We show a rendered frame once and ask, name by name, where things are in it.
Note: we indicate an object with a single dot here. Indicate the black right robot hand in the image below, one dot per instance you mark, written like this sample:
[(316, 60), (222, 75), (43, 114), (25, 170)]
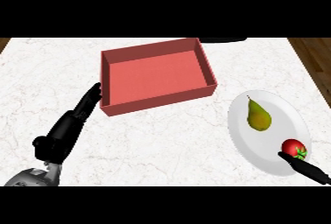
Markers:
[(308, 169)]

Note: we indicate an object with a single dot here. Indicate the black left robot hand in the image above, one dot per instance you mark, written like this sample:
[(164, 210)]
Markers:
[(64, 131)]

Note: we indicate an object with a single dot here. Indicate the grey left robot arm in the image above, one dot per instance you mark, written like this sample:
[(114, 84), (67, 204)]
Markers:
[(36, 176)]

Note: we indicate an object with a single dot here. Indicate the red tomato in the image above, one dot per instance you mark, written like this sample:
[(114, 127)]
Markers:
[(294, 148)]

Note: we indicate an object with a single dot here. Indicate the white plate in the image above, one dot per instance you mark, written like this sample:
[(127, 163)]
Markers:
[(263, 140)]

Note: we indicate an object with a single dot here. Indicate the red cardboard box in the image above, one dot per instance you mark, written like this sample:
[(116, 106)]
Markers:
[(157, 75)]

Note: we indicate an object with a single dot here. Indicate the green pear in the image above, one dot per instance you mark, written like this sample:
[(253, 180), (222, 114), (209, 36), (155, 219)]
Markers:
[(257, 115)]

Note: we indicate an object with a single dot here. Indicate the black object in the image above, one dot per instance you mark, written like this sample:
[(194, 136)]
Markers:
[(222, 39)]

